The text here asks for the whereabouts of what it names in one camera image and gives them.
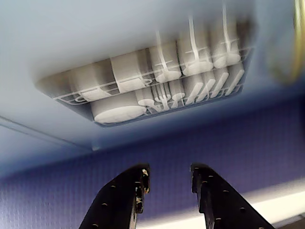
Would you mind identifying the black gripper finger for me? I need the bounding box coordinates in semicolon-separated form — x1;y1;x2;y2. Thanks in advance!
190;162;275;229
78;163;151;229

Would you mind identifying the gold dishwasher door handle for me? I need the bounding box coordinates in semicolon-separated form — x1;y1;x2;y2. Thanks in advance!
269;0;305;84

